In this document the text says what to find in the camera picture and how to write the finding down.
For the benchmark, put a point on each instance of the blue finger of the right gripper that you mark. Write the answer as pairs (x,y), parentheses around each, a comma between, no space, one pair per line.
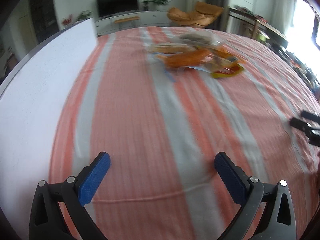
(310,116)
(305,127)

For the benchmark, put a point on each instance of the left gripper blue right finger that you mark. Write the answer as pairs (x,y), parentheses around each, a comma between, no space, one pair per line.
(278,218)

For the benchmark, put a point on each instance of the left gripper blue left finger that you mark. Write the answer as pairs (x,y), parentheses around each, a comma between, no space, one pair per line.
(46,218)

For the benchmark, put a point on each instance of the yellow chicken snack pack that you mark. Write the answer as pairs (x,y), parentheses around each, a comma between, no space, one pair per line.
(225,64)

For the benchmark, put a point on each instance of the orange chicken leg pack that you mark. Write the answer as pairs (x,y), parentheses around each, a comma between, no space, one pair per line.
(183,60)

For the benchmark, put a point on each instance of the clear bag brown bars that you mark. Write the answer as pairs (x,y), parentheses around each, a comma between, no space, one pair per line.
(201,38)

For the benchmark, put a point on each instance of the pale bread snack pack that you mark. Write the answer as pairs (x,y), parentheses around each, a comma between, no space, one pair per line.
(170,48)

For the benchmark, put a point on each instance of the striped orange white tablecloth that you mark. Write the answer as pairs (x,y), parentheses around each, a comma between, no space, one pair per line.
(163,130)

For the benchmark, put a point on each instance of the white cardboard box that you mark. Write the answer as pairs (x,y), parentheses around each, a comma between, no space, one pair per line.
(32,99)

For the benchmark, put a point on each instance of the white sheer window curtain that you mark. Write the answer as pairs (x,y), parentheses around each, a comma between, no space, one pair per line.
(282,14)

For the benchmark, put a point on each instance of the dark wooden side table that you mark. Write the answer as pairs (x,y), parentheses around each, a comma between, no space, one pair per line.
(257,25)

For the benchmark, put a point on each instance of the orange lounge chair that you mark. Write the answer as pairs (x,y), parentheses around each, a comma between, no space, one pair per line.
(202,16)

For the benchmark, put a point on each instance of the white tv cabinet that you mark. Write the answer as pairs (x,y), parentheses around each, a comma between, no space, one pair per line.
(147,18)

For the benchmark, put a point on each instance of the green potted plant right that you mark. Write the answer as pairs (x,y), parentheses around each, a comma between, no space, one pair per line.
(159,4)

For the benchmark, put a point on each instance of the green potted plant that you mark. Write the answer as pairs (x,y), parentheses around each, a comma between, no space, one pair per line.
(84,15)
(159,4)

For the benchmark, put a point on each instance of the small dark potted plant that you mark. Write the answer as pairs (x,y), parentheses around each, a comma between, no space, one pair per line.
(145,4)

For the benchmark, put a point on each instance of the small wooden bench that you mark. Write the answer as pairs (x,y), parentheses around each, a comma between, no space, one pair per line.
(129,20)

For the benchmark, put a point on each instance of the red flower vase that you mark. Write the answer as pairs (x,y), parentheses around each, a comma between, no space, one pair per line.
(66,22)

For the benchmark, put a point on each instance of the dark tall display cabinet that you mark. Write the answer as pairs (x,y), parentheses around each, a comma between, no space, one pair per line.
(43,18)

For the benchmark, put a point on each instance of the green potted plant left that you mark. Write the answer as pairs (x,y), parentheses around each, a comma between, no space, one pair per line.
(84,15)

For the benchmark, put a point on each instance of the black flat television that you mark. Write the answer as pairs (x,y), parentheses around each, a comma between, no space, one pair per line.
(111,7)

